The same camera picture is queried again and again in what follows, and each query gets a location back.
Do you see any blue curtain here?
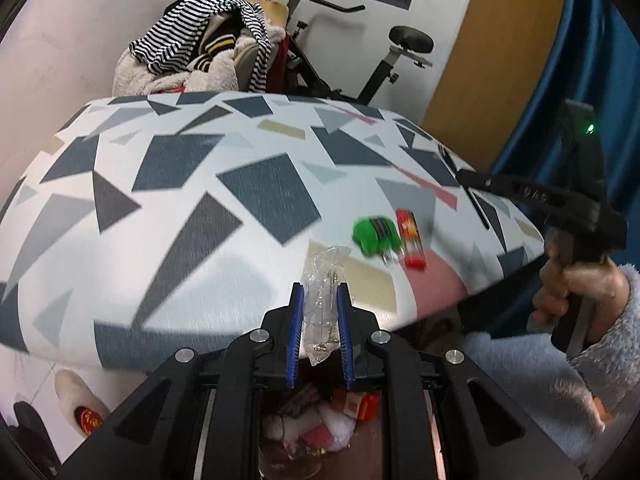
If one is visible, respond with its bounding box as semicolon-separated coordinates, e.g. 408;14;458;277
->
487;0;640;271

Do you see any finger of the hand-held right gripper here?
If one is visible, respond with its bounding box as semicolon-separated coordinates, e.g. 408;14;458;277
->
457;169;568;207

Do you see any trash bin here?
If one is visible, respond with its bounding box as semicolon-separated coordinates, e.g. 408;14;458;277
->
257;382;386;480

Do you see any person's right forearm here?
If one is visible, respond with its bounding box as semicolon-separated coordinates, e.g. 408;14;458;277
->
570;265;640;431

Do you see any dark slipper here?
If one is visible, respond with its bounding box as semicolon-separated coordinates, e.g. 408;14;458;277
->
12;400;56;466

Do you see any person's right hand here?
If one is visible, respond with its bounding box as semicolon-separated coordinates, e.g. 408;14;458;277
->
530;240;631;341

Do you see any pile of clothes on chair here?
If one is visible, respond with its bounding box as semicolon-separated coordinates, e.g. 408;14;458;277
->
129;0;273;93

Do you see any cream slipper with red patch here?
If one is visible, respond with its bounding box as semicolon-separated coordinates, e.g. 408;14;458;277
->
52;369;108;438

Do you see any dark jacket with yellow stripes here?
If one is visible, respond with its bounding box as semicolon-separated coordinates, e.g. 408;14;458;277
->
187;12;251;73

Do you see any small clear plastic bag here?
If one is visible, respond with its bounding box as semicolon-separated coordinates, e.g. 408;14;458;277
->
300;245;351;367

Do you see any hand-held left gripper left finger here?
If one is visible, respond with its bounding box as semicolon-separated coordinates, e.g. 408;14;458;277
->
57;282;305;480

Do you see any cream fleece blanket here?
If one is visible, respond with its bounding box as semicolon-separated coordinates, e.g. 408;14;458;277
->
112;25;288;96

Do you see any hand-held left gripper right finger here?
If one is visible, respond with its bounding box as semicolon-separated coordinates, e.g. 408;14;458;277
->
336;282;583;480

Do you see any wooden chair back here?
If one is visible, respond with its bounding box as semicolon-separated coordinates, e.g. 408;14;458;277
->
247;0;291;28

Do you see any black exercise bike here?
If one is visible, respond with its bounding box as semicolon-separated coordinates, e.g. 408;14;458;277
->
260;0;436;111

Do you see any green plastic tool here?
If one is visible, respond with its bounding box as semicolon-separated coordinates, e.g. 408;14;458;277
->
352;216;403;266

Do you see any wooden door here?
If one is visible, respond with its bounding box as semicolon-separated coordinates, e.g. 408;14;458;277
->
420;0;573;173

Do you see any small red packet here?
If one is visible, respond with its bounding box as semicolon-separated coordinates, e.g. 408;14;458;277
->
396;208;428;269

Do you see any light fleece robe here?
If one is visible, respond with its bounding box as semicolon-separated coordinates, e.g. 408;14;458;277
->
462;332;601;476

